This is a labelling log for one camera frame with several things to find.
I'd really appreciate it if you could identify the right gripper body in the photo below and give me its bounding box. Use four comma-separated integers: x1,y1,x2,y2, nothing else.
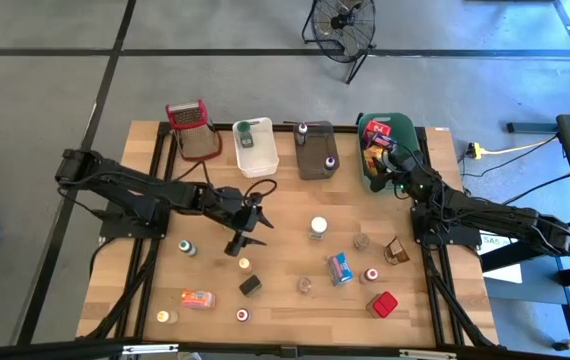
389,152,441,201

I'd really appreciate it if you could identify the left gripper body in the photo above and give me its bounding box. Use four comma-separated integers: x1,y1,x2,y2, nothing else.
199,187,259,232

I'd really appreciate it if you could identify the blue Frosted Flakes box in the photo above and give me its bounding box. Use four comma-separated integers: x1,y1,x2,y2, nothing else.
364,132,399,154

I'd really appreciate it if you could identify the yellow mini cereal box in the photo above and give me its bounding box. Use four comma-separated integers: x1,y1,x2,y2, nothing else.
362,144,386,177

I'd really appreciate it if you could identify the red mini cereal box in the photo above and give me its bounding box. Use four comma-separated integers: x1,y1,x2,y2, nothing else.
363,119,393,139

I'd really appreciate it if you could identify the white-lidded spice jar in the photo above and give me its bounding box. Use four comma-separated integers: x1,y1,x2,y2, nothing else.
308,215,328,241

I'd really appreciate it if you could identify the red spice tin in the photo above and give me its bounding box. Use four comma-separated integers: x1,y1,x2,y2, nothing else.
366,290,400,320

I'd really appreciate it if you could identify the green plastic bin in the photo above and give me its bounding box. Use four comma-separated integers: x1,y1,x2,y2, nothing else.
357,112,424,194

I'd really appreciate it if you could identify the green black pepper tin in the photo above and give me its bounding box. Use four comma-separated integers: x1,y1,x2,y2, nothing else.
238,274,263,298

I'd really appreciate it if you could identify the white plastic bin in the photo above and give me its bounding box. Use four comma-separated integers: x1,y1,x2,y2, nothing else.
231,116,281,180

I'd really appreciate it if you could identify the orange mini cereal box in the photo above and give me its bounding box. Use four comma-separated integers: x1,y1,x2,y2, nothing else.
180,289,217,311

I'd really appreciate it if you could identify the green-lidded spice jar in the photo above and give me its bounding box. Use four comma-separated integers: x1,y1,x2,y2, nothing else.
236,120,261,150

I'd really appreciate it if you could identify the grey plastic bin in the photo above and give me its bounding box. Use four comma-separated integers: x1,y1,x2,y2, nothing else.
293,121,340,181

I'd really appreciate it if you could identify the blue Rice Krispies box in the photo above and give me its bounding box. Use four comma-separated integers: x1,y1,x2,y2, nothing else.
326,251,355,288

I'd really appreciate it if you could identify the grey metal bar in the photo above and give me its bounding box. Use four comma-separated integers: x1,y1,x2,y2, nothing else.
507,121,559,135

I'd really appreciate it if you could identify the white paper sheet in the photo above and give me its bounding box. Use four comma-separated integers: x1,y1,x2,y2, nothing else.
479,232,524,284

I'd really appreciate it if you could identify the black floor fan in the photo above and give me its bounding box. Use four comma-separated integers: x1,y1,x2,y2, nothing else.
300,0,377,85

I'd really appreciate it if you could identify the black crossbar with silver brackets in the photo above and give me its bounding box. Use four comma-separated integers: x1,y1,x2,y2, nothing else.
0,337,570,360

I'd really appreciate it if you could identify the black table frame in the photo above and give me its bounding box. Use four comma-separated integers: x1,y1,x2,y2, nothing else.
77,121,499,351

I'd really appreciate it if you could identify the yellow extension cord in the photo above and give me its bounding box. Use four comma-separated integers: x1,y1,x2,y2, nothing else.
467,133,561,161

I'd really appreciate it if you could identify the black cable bundle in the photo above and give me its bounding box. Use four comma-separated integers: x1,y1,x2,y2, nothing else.
82,238,162,342
424,247,497,349

